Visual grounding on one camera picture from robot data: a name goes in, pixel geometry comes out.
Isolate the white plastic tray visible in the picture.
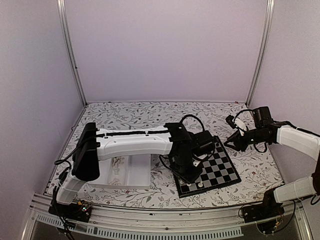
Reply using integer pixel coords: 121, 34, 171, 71
87, 154, 151, 190

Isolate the aluminium frame post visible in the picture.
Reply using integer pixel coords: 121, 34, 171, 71
245, 0, 275, 107
56, 0, 88, 107

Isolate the aluminium front rail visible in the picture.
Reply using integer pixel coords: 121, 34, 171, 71
21, 194, 316, 240

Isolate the floral patterned table mat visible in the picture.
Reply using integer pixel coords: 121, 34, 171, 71
45, 102, 284, 209

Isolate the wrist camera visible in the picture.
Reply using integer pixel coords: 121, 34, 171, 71
192, 155, 209, 167
225, 115, 248, 136

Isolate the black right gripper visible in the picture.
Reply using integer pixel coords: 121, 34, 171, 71
224, 127, 268, 152

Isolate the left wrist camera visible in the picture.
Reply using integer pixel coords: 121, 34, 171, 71
192, 155, 209, 167

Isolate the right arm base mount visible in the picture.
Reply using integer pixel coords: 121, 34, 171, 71
238, 200, 285, 235

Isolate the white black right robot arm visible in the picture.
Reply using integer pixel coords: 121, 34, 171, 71
224, 106, 320, 218

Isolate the black white chessboard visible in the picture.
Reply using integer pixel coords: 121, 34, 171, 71
174, 136, 242, 198

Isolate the right aluminium frame post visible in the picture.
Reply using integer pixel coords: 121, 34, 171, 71
245, 0, 275, 107

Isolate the left aluminium frame post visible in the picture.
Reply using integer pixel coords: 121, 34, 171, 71
56, 0, 88, 107

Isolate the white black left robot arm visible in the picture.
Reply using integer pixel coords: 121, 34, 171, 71
54, 122, 216, 217

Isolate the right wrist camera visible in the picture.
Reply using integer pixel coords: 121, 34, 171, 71
225, 115, 248, 136

